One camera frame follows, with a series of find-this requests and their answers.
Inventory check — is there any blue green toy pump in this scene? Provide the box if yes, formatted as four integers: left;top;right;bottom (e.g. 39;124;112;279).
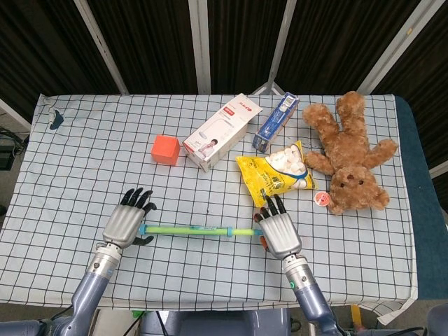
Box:
138;223;264;239

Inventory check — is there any blue toothbrush box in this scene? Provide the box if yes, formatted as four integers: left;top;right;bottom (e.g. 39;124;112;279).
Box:
253;92;300;154

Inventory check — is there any black device with cables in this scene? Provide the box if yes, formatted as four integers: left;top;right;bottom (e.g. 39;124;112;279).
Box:
0;127;29;172

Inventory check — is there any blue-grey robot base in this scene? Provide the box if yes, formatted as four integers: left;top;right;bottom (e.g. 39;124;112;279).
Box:
139;307;291;336

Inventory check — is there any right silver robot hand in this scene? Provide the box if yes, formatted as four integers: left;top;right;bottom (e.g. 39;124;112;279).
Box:
253;194;302;260

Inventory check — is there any yellow marshmallow bag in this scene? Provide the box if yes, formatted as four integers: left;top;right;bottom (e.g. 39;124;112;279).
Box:
235;140;318;209

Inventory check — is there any orange cube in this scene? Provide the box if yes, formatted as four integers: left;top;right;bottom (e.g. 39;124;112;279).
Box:
150;135;181;166

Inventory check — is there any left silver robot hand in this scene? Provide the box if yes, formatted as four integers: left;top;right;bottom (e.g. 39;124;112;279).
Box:
101;187;158;249

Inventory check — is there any white black-checked tablecloth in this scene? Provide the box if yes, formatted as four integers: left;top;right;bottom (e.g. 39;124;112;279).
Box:
0;92;419;325

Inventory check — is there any white tripod stand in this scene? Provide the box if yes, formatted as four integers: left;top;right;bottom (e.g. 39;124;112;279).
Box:
250;0;298;97

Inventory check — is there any brown teddy bear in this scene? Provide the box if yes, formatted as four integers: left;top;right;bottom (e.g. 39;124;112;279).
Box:
302;91;399;216

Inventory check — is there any white lamp carton box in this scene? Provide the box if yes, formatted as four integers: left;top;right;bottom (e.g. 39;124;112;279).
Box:
182;92;264;173

